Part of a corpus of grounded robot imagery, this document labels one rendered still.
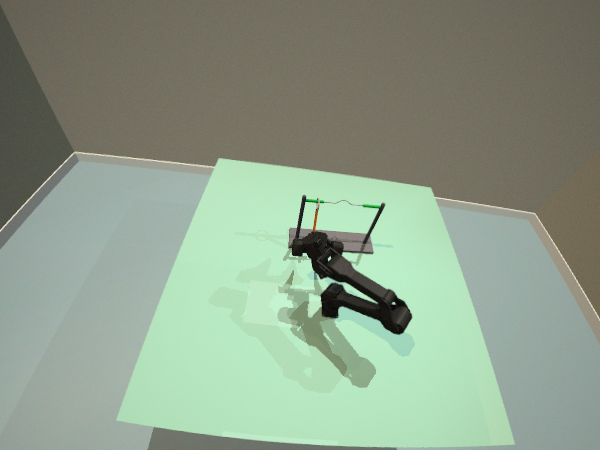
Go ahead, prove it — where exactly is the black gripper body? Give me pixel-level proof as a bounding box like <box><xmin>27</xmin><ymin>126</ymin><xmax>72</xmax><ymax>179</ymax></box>
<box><xmin>292</xmin><ymin>239</ymin><xmax>344</xmax><ymax>257</ymax></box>

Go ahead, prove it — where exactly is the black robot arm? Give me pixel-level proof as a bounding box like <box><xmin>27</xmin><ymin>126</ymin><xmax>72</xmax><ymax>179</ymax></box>
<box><xmin>302</xmin><ymin>231</ymin><xmax>413</xmax><ymax>335</ymax></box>

